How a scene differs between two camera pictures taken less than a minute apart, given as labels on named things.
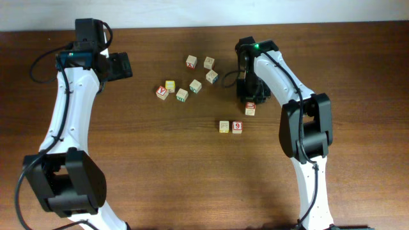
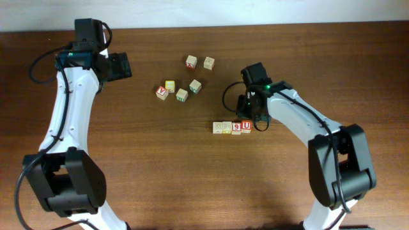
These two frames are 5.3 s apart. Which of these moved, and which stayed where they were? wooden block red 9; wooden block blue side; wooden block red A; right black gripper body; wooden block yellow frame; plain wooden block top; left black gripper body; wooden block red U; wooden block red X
Moved: wooden block blue side; right black gripper body; wooden block red U
Stayed: plain wooden block top; wooden block red X; wooden block yellow frame; left black gripper body; wooden block red A; wooden block red 9
